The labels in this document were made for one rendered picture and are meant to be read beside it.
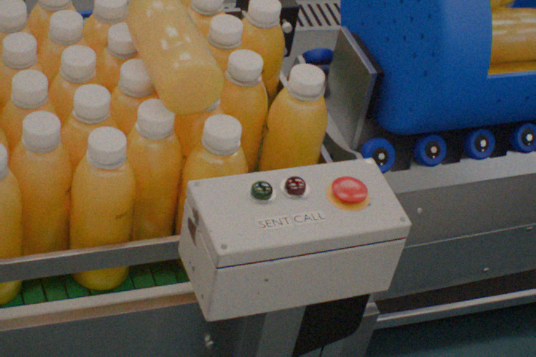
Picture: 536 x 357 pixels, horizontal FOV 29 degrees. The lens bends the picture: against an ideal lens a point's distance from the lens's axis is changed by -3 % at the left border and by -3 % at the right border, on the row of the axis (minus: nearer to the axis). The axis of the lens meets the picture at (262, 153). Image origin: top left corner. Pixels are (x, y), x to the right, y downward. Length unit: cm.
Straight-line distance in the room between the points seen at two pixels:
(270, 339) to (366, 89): 35
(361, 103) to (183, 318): 35
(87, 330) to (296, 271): 27
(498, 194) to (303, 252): 51
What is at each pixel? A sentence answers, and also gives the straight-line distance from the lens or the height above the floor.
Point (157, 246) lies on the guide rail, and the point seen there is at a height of 97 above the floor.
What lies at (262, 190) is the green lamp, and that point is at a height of 111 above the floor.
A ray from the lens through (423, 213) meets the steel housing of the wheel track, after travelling 140.
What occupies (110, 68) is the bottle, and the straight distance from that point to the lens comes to 123.
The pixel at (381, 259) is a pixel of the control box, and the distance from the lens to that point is 107.
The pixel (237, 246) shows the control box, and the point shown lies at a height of 110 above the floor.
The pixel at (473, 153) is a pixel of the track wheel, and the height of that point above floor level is 96.
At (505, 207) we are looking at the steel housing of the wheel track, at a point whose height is 86.
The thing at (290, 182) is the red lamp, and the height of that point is 111.
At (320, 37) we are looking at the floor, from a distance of 324.
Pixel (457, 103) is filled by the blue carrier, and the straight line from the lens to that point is 127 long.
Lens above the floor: 180
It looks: 40 degrees down
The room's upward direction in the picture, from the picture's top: 12 degrees clockwise
